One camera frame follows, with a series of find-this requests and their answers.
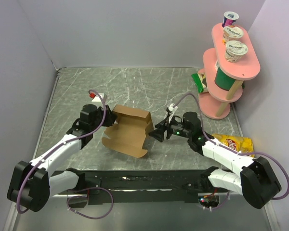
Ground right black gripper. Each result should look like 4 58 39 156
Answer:
148 114 192 142

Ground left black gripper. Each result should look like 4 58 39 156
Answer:
91 104 118 131

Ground brown cardboard box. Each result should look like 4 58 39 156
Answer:
102 104 154 158

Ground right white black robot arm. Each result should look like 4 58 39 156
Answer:
149 112 282 209

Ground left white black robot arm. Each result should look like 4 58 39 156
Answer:
7 104 118 214

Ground green snack bag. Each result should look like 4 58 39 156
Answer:
191 73 208 94

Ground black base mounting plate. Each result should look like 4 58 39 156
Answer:
62 170 214 205

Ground green cylindrical can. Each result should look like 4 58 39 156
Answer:
214 61 235 91

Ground yellow chip bag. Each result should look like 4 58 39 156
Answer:
212 133 254 153

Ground pink three-tier shelf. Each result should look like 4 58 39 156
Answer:
199 23 261 120

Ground front Chobani yogurt cup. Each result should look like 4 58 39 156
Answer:
225 40 248 63

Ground chobani yogurt cup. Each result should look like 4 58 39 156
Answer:
222 26 244 45
225 40 248 63

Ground middle Chobani yogurt cup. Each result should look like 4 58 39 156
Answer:
222 26 244 45

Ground purple lid yogurt cup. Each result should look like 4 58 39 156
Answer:
222 11 239 27

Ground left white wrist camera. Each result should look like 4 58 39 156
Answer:
89 92 107 104

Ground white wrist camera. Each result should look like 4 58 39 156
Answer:
166 103 178 124
89 92 107 104

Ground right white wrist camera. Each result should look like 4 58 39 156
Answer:
166 103 178 124

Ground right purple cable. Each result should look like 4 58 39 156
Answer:
173 93 289 212

